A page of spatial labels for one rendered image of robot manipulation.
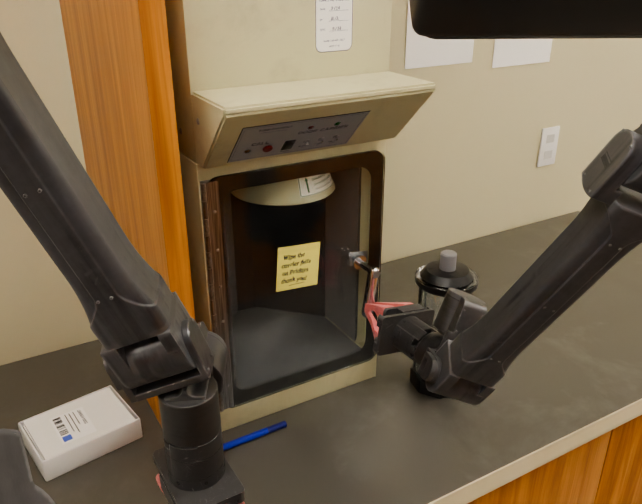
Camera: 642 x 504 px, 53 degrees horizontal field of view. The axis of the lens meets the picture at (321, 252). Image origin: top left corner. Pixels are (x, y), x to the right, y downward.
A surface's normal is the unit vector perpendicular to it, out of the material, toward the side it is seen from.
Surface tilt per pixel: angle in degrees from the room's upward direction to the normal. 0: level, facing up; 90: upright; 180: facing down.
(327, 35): 90
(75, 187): 71
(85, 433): 0
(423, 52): 90
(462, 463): 0
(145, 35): 90
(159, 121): 90
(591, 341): 0
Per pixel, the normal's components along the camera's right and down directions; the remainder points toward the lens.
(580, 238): -0.93, -0.28
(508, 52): 0.50, 0.37
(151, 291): 0.84, -0.47
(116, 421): 0.00, -0.90
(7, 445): 0.94, -0.32
